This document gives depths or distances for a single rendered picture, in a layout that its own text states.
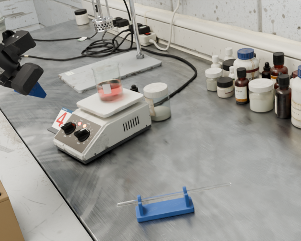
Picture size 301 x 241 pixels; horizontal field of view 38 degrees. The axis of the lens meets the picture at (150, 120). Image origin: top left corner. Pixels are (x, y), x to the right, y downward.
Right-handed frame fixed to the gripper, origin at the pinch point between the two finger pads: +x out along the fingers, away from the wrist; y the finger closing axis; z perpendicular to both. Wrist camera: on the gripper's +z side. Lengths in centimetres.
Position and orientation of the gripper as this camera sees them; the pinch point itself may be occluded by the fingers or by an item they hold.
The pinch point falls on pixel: (29, 85)
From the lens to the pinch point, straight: 94.6
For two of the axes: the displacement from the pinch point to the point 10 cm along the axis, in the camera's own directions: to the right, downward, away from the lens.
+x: 5.4, 4.9, 6.8
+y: -6.6, -2.5, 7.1
